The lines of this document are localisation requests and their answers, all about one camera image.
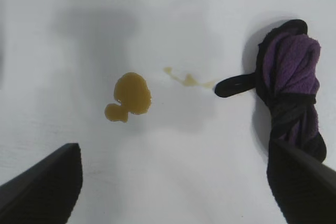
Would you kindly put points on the brown liquid puddle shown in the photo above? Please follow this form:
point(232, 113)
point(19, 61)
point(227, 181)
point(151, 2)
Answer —
point(132, 93)

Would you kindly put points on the pale yellow liquid streak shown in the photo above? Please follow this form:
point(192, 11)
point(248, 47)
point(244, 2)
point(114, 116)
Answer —
point(188, 80)

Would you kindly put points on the purple and black cloth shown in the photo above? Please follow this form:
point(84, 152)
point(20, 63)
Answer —
point(291, 69)

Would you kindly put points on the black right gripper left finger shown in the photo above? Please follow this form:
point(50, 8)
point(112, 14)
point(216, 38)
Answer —
point(44, 190)

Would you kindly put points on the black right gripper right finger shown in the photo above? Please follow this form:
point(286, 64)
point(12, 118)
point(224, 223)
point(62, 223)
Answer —
point(304, 192)

